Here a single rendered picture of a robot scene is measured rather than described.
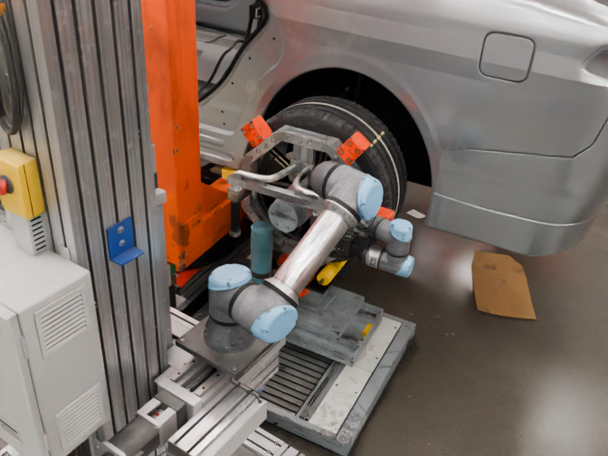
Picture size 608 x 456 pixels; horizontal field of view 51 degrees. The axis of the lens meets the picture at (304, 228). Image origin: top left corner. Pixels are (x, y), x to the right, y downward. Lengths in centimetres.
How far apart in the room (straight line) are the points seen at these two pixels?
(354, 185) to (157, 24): 90
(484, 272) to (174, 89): 216
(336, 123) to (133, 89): 109
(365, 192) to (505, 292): 204
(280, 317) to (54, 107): 74
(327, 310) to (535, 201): 105
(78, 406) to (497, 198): 162
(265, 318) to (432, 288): 203
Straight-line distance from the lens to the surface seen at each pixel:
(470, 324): 338
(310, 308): 292
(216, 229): 279
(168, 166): 242
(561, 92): 232
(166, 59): 226
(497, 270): 381
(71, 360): 157
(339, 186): 175
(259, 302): 167
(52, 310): 145
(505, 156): 242
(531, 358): 330
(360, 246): 219
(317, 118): 242
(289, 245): 264
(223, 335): 181
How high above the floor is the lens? 208
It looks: 32 degrees down
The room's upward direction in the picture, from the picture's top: 4 degrees clockwise
